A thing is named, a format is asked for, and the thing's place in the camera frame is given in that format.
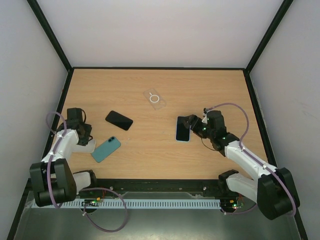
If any light blue phone case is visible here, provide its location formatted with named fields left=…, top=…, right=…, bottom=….
left=174, top=115, right=192, bottom=144

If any black phone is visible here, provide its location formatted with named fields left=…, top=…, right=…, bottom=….
left=105, top=110, right=134, bottom=131

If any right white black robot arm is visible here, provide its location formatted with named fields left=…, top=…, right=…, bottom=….
left=182, top=110, right=300, bottom=220

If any blue phone dark screen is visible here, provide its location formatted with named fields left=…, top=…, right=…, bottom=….
left=175, top=116, right=191, bottom=142

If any clear magsafe phone case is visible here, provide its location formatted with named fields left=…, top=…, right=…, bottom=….
left=143, top=88, right=167, bottom=110

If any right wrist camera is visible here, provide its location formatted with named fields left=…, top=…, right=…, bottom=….
left=202, top=108, right=210, bottom=117

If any white slotted cable duct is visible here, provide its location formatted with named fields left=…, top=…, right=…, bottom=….
left=61, top=198, right=221, bottom=210

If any white translucent phone case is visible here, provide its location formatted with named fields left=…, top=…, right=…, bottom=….
left=72, top=139, right=96, bottom=153

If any teal phone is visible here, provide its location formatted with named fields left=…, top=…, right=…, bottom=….
left=91, top=136, right=121, bottom=163

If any black aluminium frame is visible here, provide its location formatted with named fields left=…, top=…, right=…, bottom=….
left=7, top=0, right=308, bottom=240

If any purple cable loop front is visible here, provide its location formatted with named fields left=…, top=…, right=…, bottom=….
left=81, top=187, right=129, bottom=234

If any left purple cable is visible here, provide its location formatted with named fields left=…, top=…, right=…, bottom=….
left=46, top=111, right=69, bottom=209

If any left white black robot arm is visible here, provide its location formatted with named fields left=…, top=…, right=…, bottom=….
left=29, top=107, right=97, bottom=208

